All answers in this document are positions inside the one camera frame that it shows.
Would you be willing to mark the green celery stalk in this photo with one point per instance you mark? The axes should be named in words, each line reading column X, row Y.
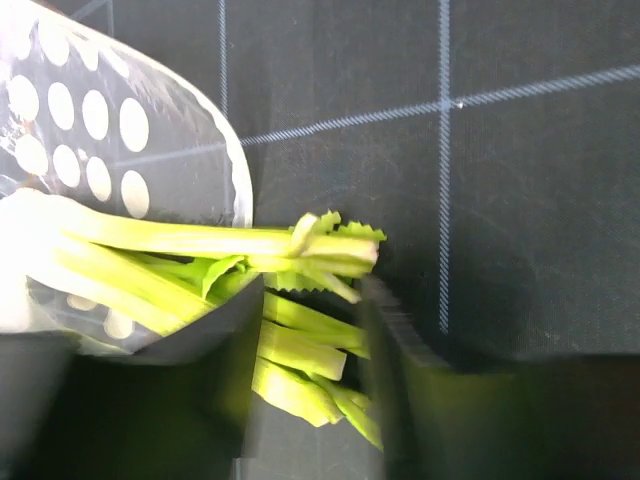
column 225, row 280

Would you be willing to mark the clear polka dot zip bag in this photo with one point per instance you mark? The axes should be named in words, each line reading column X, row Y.
column 97, row 141

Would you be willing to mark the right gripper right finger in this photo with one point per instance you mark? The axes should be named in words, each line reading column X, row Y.
column 475, row 417

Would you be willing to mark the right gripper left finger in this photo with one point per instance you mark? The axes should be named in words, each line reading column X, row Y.
column 177, row 409

